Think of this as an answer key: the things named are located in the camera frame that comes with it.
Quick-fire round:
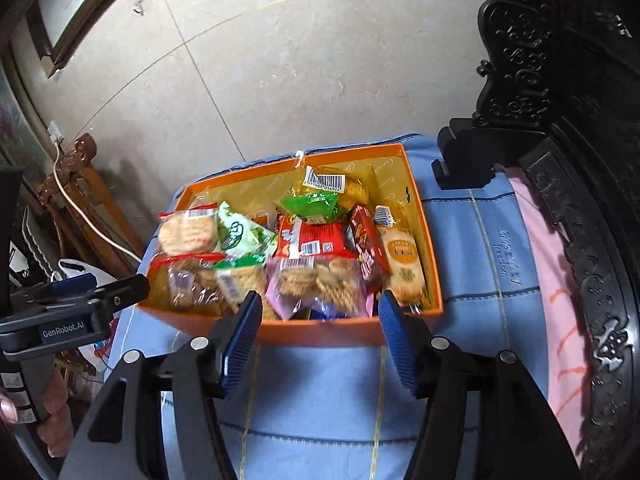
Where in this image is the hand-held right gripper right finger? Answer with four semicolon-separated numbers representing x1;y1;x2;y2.
377;291;583;480

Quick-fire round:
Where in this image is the white plastic bag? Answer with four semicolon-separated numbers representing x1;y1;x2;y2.
57;259;121;371

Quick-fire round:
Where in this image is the dark red snack packet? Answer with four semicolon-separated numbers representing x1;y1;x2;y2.
347;204;391;291

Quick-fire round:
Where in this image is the carved wooden chair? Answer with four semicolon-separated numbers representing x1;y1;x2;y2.
37;132;146;281

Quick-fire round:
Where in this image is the dark carved wooden furniture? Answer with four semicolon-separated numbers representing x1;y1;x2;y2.
431;0;640;480

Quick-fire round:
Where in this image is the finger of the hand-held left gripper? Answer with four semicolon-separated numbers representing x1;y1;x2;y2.
86;273;152;334
11;271;99;307

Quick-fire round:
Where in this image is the blue tablecloth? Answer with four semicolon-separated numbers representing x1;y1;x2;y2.
107;132;561;480

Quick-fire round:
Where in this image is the green white snack packet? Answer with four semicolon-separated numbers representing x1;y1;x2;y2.
217;201;278;261

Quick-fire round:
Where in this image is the person's left hand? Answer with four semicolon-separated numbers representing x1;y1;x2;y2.
0;366;74;458

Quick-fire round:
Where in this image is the pink printed cloth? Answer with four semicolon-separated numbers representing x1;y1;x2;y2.
505;165;601;467

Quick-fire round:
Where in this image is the red edged brown cookie packet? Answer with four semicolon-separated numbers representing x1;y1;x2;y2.
150;254;228;311

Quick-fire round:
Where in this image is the pink cracker packet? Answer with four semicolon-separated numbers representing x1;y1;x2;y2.
265;255;373;321

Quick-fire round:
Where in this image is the framed flower painting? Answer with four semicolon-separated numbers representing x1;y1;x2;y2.
0;60;56;187

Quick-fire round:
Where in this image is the bright green snack packet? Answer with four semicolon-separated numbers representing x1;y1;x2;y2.
277;192;348;224

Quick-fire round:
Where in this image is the green edged cracker packet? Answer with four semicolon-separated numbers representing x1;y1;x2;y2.
215;255;271;313

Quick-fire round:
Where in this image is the orange cardboard box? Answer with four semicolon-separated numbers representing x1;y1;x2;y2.
136;142;446;348

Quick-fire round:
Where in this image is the red edged rice cracker packet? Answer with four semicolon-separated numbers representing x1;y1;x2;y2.
157;202;221;257

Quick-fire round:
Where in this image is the golden snack packet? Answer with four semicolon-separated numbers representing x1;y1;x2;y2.
292;152;373;211

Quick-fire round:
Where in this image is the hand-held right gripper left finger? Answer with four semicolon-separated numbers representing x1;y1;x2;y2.
62;291;264;480

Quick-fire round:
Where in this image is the white power cable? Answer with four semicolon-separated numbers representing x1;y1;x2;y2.
47;120;144;264

